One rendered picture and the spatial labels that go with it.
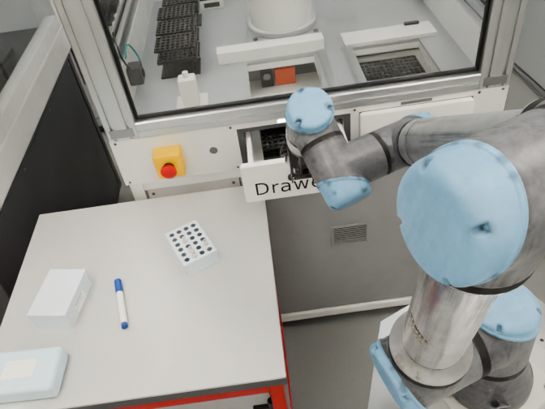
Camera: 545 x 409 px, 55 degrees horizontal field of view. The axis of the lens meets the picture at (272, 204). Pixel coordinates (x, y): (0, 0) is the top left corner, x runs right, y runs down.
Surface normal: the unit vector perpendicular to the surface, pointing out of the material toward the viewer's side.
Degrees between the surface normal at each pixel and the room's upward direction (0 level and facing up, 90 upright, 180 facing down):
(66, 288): 0
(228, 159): 90
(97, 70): 90
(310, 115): 35
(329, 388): 0
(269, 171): 90
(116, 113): 90
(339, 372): 0
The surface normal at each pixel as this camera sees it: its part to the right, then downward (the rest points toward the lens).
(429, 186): -0.90, 0.32
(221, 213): -0.11, -0.73
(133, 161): 0.09, 0.67
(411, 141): -0.97, -0.03
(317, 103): -0.04, -0.21
